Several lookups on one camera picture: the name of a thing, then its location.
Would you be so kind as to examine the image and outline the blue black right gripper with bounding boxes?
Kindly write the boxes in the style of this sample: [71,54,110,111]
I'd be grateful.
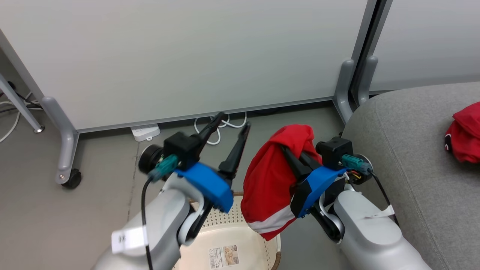
[280,145,348,219]

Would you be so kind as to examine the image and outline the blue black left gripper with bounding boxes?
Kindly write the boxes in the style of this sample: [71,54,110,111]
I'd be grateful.
[174,112,251,214]

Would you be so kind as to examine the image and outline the red garment with white stripe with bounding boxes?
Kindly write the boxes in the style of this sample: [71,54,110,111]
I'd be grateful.
[240,124,324,242]

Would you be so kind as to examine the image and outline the red garment with white collar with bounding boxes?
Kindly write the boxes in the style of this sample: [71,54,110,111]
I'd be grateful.
[445,101,480,164]

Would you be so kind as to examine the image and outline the grey fabric sofa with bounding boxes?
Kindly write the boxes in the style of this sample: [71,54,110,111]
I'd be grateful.
[340,81,480,270]

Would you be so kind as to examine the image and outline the white power strip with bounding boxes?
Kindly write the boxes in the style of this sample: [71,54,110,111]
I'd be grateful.
[130,123,161,143]

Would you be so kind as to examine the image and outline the wide white partition panel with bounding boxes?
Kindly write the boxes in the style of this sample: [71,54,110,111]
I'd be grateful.
[0,0,377,134]

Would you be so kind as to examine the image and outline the cream plastic laundry basket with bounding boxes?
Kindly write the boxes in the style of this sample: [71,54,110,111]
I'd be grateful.
[172,191,282,270]

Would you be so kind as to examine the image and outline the paper label sticker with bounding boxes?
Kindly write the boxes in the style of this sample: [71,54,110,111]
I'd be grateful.
[208,244,240,270]

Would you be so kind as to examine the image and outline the black caster wheel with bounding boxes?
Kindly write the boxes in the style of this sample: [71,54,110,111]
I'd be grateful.
[61,169,83,189]

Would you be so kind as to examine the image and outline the long grey partition foot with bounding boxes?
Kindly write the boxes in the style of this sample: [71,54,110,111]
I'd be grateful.
[41,96,80,185]

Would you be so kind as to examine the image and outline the narrow white partition panel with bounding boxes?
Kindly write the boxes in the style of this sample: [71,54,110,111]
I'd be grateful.
[369,0,480,93]

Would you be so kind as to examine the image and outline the grey metal table leg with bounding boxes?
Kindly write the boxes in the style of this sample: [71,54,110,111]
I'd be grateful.
[0,73,45,134]

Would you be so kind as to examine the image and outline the looped white power cable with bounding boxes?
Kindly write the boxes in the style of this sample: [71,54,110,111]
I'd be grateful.
[193,112,248,146]

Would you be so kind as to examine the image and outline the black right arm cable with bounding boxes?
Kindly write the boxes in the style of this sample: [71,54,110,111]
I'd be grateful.
[369,169,400,227]

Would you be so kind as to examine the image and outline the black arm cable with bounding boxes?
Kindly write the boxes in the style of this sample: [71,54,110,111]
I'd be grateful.
[141,175,155,270]
[369,169,400,227]

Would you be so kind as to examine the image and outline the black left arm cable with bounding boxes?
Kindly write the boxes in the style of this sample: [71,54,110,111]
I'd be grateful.
[141,175,155,270]

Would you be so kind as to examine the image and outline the black floor cables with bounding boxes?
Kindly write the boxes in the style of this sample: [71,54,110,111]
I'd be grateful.
[0,82,42,114]

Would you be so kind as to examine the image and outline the thin white floor cable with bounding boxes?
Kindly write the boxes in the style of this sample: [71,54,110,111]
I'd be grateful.
[0,92,38,144]

